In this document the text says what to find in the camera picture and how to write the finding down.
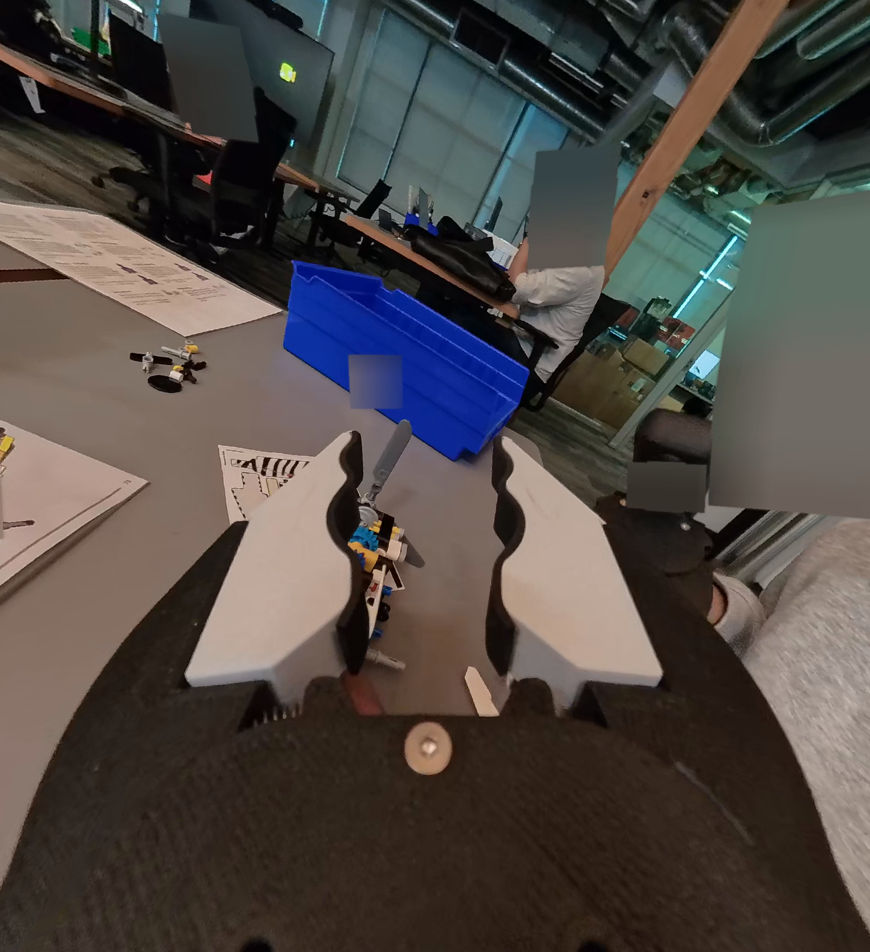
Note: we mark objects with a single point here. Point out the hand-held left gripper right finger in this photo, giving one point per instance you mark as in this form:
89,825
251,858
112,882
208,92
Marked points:
573,587

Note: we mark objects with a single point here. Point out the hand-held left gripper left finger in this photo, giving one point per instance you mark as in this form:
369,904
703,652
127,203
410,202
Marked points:
271,587

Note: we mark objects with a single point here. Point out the zebra striped lego helicopter model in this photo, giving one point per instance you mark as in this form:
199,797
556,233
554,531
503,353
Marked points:
379,535

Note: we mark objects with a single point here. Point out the white lego blade piece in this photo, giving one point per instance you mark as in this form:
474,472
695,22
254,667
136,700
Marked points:
479,692

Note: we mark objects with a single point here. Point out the person's right forearm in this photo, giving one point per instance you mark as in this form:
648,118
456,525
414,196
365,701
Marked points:
814,669

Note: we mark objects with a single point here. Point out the lego instruction booklet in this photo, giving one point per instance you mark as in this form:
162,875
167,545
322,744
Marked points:
55,498

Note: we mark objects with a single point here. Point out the cluster of small lego parts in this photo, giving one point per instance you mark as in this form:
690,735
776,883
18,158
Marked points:
171,366

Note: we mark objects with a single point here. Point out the white sticker sheet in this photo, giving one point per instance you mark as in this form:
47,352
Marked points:
253,491

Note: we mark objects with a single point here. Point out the black office chair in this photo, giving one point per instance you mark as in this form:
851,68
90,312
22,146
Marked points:
673,439
576,349
253,186

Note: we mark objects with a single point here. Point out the brown cardboard box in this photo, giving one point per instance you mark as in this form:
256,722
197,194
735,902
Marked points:
628,387

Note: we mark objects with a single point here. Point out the blue plastic bin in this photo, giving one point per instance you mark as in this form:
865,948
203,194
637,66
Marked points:
405,349

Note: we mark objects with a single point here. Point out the black bag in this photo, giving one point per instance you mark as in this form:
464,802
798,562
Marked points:
465,260

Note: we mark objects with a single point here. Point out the printed paper sheet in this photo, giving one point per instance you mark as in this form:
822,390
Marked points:
107,256

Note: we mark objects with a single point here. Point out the wooden beam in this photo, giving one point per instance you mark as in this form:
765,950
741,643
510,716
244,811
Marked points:
695,104

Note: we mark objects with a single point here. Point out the large black display screen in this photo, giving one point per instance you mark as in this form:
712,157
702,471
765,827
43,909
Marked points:
293,82

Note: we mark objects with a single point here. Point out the long wooden desk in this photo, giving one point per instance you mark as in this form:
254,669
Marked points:
70,85

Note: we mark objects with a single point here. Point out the silver ventilation duct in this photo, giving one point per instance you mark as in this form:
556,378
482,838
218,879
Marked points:
740,89

